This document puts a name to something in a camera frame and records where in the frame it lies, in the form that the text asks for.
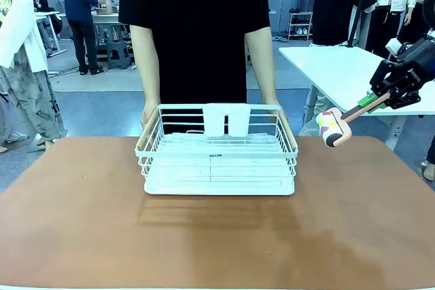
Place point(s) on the person in black t-shirt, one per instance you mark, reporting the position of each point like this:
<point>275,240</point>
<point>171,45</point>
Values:
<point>197,32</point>

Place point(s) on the person's left hand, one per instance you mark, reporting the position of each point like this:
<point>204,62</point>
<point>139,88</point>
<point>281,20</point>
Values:
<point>273,102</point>

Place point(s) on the bystander in white printed jacket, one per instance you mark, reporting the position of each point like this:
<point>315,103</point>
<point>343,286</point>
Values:
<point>20,32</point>

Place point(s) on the person's right forearm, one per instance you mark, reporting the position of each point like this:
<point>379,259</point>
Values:
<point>146,66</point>

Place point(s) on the cardboard box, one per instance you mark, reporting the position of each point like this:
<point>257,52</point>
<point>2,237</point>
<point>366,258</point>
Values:
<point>105,11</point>

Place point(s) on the grey step stool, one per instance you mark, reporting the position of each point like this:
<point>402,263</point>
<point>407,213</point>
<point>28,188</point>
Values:
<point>119,53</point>

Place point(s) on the large white table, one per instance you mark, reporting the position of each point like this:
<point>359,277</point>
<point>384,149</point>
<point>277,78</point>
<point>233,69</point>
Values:
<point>333,72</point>

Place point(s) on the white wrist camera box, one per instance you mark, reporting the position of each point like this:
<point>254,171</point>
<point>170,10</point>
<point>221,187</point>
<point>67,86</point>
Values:
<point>394,46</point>

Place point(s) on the seated bystander in black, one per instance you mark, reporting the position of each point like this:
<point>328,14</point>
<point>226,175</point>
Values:
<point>42,1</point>

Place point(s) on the person's right hand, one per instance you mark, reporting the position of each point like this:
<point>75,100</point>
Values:
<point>149,115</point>

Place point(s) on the wooden shoe rack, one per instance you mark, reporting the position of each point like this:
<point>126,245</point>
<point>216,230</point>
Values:
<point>299,32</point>

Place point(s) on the white workbench desk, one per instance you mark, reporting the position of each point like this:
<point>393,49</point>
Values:
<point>105,18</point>

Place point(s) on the black slanted stand pole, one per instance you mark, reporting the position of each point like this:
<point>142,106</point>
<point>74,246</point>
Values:
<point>355,25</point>

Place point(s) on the person's left forearm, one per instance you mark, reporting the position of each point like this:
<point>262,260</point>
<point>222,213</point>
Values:
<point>261,66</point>

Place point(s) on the white plastic utensil holder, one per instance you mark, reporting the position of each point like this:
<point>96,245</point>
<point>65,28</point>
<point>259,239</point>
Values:
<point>214,120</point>

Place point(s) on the small white desk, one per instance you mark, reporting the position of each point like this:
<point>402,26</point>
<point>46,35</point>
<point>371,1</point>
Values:
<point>46,14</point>

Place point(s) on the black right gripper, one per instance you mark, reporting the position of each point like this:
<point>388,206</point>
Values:
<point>414,76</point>

